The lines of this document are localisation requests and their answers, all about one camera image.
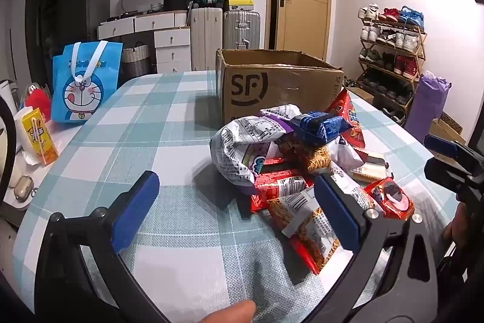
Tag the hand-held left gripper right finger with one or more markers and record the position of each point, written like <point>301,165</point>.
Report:
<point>336,213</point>

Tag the blue snack packet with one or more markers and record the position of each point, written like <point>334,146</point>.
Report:
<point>321,128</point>

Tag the small cardboard box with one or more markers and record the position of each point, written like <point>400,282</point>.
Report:
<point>450,128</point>

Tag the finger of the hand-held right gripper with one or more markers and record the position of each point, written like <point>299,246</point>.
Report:
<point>440,144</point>
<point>446,171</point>

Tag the person's left hand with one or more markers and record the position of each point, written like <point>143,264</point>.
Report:
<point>234,313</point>

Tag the brown cardboard box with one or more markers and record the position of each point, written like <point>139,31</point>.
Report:
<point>264,84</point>

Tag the white and purple snack bag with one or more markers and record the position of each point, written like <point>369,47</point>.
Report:
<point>242,141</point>

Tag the clear sandwich biscuit packet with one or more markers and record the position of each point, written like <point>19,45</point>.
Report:
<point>368,171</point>

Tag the white dresser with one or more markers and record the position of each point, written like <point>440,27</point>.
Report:
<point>170,39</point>

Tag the small noodle snack packet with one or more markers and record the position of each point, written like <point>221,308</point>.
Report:
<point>314,160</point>

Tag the grey refrigerator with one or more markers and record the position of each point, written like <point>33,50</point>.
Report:
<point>83,5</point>

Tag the white kettle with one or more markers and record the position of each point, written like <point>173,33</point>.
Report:
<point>7,94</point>

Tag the red triangular crisp bag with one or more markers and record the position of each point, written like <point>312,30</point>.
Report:
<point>346,111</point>

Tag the black and yellow shoebox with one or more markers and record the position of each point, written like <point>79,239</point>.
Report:
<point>239,4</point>

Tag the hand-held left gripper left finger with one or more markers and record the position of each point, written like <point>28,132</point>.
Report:
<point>136,209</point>

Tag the clear earbuds case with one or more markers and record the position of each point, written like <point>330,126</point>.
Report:
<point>22,188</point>

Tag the shoe rack with shoes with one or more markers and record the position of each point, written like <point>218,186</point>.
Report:
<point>404,41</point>

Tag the red wafer packet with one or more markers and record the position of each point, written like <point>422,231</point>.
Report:
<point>279,186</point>

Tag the yellow drink carton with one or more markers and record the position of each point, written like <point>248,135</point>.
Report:
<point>36,137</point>

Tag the black wardrobe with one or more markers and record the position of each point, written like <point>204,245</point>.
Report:
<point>45,24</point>

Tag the white suitcase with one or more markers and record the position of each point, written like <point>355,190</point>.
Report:
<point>206,39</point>

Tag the red cookie packet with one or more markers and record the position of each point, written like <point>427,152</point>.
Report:
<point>389,198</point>

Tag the woven laundry basket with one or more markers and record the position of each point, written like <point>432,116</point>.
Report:
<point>136,60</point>

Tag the wooden shoe rack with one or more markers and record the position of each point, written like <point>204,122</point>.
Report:
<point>421,54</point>

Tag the person's right hand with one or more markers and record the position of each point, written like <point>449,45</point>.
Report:
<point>455,228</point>

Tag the silver suitcase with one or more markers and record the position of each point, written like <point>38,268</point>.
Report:
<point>242,28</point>

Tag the large noodle snack packet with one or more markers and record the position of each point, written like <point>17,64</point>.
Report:
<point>306,221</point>

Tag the blue cartoon tote bag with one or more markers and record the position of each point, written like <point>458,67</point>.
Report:
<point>87,96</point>

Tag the black storage box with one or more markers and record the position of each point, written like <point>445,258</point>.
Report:
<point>176,3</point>

